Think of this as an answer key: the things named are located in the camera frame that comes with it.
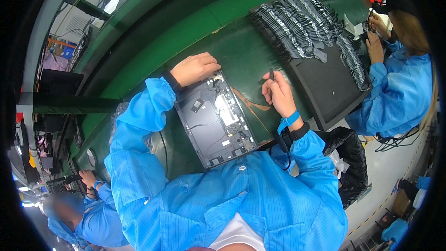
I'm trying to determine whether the person's left hand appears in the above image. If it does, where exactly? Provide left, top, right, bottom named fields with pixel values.
left=170, top=52, right=222, bottom=88

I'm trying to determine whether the person's right hand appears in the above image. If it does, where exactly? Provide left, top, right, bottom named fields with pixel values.
left=261, top=71, right=298, bottom=119

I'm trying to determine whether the black wrist band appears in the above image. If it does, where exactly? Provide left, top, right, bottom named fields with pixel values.
left=280, top=122, right=311, bottom=153
left=161, top=69, right=184, bottom=95

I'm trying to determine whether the black foam tray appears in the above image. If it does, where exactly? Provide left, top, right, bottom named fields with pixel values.
left=249, top=0, right=373, bottom=132

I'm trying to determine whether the open grey laptop base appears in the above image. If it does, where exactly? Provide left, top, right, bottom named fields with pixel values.
left=173, top=70, right=259, bottom=170

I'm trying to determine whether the grey foam piece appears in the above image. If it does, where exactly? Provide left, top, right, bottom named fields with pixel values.
left=312, top=47, right=329, bottom=64

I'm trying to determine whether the white crumpled paper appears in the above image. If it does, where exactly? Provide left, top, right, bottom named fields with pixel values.
left=328, top=149, right=350, bottom=179

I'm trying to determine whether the white paper box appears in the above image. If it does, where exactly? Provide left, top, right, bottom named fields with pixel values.
left=343, top=13, right=365, bottom=41

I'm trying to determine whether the clear plastic bag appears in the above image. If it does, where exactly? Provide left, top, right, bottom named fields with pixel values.
left=109, top=101, right=130, bottom=146

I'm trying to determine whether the black trash bag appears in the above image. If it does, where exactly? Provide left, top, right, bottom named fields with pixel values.
left=314, top=126, right=370, bottom=210

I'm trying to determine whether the person's body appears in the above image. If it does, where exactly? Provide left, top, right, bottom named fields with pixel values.
left=117, top=148, right=349, bottom=251

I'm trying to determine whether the background machine shelf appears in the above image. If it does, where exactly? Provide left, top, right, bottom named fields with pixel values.
left=35, top=0, right=164, bottom=72

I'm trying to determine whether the black monitor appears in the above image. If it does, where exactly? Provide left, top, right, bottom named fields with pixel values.
left=37, top=69, right=84, bottom=95

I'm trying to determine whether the brown cardboard box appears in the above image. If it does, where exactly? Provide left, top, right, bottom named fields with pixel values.
left=392, top=188, right=412, bottom=217

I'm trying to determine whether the cluttered workstation rack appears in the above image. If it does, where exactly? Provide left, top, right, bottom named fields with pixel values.
left=14, top=112, right=86, bottom=196

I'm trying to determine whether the blue wrist strap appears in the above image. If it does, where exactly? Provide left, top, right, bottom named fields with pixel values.
left=277, top=109, right=301, bottom=135

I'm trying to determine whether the black coiled strap cord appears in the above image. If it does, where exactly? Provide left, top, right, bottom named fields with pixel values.
left=268, top=135, right=292, bottom=172

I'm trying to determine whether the large pile of black cables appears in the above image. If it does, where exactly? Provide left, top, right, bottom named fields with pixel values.
left=249, top=0, right=345, bottom=60

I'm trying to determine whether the small row of black cables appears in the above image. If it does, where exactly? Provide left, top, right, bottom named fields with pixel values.
left=335, top=34, right=371, bottom=92

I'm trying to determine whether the thin black cable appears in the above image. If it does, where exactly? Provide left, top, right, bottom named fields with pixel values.
left=158, top=131, right=170, bottom=179

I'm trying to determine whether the bundle of black cables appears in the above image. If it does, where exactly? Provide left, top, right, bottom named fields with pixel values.
left=374, top=128, right=423, bottom=153

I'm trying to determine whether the grey metal frame post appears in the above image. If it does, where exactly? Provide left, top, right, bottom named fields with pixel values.
left=17, top=0, right=86, bottom=182

